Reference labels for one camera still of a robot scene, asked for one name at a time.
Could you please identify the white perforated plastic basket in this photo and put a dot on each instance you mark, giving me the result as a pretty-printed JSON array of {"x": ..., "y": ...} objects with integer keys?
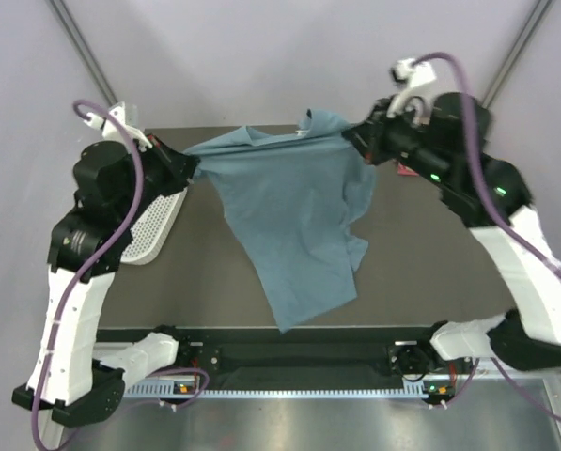
[{"x": 151, "y": 230}]

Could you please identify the slotted grey cable duct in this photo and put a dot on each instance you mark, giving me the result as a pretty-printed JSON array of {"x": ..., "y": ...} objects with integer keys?
[{"x": 183, "y": 390}]

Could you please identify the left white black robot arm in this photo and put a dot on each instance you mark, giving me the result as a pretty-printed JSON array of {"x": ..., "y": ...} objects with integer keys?
[{"x": 117, "y": 180}]

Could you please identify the right aluminium corner post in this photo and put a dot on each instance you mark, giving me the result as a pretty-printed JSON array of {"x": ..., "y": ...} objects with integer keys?
[{"x": 531, "y": 24}]

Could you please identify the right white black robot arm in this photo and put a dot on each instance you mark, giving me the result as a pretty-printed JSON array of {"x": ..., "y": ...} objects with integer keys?
[{"x": 493, "y": 202}]

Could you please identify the aluminium corner post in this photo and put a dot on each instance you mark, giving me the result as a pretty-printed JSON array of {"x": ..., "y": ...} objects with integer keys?
[
  {"x": 531, "y": 24},
  {"x": 72, "y": 31}
]

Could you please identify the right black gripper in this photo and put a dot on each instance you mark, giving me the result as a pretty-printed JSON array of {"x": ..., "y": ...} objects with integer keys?
[{"x": 369, "y": 135}]

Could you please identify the folded pink t shirt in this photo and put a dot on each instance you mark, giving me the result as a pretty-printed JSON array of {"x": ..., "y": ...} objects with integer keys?
[{"x": 405, "y": 171}]

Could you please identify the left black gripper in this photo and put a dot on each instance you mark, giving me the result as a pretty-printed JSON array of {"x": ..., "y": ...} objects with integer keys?
[{"x": 178, "y": 165}]

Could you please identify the blue t shirt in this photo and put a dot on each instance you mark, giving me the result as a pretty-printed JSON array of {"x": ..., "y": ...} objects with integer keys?
[{"x": 290, "y": 200}]

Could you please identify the left aluminium corner post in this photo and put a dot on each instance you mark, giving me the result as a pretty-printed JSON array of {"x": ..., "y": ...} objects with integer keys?
[{"x": 72, "y": 31}]

